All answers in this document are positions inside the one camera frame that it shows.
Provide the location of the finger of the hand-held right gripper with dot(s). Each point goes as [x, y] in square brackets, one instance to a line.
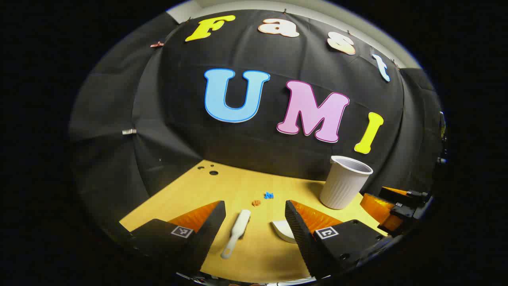
[375, 206]
[397, 194]

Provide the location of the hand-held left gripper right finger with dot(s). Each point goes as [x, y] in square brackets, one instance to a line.
[295, 226]

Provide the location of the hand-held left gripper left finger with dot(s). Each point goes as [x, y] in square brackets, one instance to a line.
[212, 222]

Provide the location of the white dustpan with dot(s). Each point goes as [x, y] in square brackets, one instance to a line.
[283, 231]

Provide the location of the small white broom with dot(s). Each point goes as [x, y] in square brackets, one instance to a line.
[238, 228]

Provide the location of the white ribbed garbage bin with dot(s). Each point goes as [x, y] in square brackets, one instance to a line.
[342, 186]

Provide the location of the blue paper trash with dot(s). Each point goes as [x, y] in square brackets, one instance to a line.
[269, 195]

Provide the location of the black backdrop cloth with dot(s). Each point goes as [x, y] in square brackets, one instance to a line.
[238, 143]

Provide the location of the silver metal clip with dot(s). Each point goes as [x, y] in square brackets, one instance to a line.
[129, 131]

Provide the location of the copper metal clip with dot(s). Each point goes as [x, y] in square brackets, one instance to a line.
[157, 44]

